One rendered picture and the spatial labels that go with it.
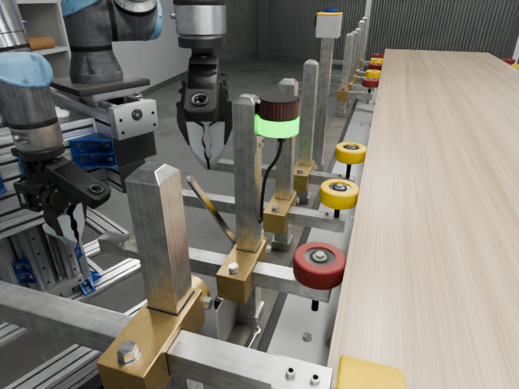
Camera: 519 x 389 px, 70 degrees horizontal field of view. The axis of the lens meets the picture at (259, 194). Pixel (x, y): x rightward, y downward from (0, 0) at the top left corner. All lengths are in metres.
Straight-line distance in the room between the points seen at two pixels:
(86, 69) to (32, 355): 0.94
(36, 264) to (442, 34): 6.86
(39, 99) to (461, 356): 0.69
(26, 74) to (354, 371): 0.61
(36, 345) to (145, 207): 1.25
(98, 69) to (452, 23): 6.58
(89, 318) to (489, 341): 0.45
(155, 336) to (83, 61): 0.95
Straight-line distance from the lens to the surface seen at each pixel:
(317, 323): 0.88
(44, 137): 0.72
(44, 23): 3.90
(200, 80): 0.56
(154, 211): 0.34
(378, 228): 0.68
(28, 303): 0.49
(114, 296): 1.63
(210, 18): 0.58
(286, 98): 0.53
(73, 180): 0.72
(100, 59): 1.22
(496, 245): 0.72
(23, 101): 0.70
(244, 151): 0.56
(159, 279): 0.38
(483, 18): 7.21
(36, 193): 0.76
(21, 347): 1.58
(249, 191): 0.58
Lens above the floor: 1.26
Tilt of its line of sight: 28 degrees down
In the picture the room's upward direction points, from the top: straight up
